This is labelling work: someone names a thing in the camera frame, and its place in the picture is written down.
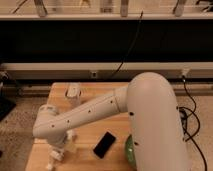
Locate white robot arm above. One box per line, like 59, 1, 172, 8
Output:
33, 72, 191, 171

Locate clear plastic cup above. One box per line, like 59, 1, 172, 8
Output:
65, 83, 81, 107

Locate black smartphone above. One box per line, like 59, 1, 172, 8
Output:
93, 132, 116, 158

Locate green bowl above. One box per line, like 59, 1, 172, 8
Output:
125, 135, 136, 170

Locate black hanging cable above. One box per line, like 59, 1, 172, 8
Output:
103, 10, 145, 81

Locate black floor cables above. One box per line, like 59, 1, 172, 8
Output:
178, 75, 208, 171

